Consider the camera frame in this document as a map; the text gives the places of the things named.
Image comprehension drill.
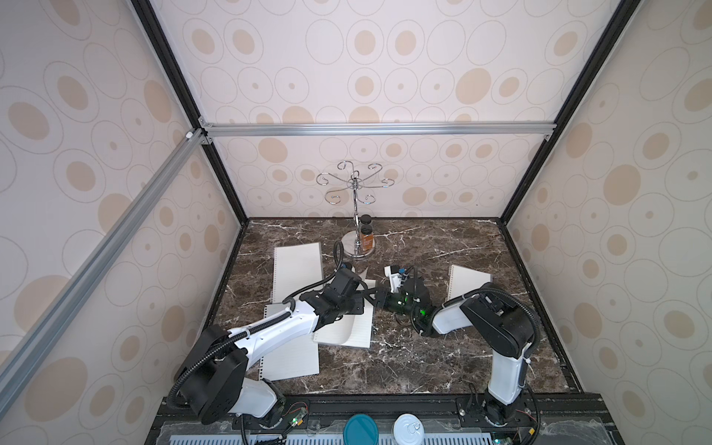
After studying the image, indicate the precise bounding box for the teal round lid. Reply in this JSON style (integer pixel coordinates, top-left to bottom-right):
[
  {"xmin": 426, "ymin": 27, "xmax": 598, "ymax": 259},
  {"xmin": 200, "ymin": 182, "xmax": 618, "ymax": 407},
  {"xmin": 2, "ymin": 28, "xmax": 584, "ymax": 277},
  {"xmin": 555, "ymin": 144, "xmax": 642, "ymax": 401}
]
[{"xmin": 342, "ymin": 413, "xmax": 379, "ymax": 445}]

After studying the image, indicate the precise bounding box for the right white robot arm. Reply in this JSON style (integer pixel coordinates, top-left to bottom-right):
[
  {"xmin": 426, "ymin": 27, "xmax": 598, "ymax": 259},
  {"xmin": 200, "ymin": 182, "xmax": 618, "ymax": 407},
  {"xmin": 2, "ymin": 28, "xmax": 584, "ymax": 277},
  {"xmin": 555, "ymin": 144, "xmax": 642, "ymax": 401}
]
[{"xmin": 366, "ymin": 274, "xmax": 541, "ymax": 412}]

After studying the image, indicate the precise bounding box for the white round lid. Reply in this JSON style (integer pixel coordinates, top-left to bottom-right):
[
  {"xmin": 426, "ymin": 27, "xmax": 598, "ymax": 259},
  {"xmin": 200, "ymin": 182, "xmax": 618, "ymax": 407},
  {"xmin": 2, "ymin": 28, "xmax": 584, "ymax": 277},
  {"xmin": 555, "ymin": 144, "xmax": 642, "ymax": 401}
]
[{"xmin": 392, "ymin": 413, "xmax": 426, "ymax": 445}]

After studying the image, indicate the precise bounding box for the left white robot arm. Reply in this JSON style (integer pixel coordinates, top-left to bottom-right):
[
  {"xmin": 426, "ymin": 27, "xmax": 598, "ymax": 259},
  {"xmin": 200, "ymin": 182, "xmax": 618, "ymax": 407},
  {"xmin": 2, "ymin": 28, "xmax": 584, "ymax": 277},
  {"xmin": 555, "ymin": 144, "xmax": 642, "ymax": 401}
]
[{"xmin": 166, "ymin": 267, "xmax": 368, "ymax": 425}]

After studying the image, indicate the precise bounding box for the chrome hook stand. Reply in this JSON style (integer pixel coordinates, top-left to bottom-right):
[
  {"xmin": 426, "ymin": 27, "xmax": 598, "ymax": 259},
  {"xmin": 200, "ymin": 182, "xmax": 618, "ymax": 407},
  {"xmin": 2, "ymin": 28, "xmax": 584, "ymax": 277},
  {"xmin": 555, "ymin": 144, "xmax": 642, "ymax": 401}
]
[{"xmin": 315, "ymin": 159, "xmax": 395, "ymax": 259}]

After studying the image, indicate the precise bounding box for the brown spice bottle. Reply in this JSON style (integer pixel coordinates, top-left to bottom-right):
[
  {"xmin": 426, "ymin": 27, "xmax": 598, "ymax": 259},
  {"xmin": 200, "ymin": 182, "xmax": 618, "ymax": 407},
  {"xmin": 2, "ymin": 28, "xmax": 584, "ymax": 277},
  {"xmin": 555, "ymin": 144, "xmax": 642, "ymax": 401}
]
[{"xmin": 360, "ymin": 224, "xmax": 375, "ymax": 254}]

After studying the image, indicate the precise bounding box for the diagonal aluminium rail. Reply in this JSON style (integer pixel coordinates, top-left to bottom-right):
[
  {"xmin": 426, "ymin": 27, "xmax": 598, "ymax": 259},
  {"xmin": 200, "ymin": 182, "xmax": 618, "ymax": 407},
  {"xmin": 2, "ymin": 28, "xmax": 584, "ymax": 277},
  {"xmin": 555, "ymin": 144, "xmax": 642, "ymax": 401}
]
[{"xmin": 1, "ymin": 128, "xmax": 206, "ymax": 416}]

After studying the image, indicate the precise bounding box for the torn lined paper sheet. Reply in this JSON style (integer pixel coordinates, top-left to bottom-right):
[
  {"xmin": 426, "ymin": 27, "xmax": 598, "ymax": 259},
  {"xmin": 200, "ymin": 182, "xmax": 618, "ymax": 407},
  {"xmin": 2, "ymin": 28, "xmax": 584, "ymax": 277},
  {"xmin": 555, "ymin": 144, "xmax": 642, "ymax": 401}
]
[{"xmin": 259, "ymin": 302, "xmax": 319, "ymax": 381}]

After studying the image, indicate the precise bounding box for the large white spiral notebook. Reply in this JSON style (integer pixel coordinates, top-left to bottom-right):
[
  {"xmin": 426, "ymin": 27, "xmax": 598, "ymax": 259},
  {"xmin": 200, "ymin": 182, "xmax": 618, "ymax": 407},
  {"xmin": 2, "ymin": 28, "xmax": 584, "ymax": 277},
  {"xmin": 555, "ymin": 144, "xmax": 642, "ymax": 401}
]
[{"xmin": 272, "ymin": 243, "xmax": 323, "ymax": 303}]

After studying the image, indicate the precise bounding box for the horizontal aluminium rail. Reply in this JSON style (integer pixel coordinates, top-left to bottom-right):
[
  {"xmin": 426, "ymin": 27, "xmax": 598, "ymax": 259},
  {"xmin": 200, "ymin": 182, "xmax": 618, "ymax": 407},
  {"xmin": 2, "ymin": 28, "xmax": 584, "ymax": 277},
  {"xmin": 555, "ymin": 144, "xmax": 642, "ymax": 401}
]
[{"xmin": 204, "ymin": 121, "xmax": 556, "ymax": 137}]

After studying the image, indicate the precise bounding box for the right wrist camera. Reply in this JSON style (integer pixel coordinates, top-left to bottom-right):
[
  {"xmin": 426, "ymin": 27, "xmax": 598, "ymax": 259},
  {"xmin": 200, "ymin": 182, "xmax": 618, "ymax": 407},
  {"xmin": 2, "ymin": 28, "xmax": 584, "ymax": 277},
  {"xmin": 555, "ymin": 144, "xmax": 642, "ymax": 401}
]
[{"xmin": 384, "ymin": 265, "xmax": 408, "ymax": 293}]

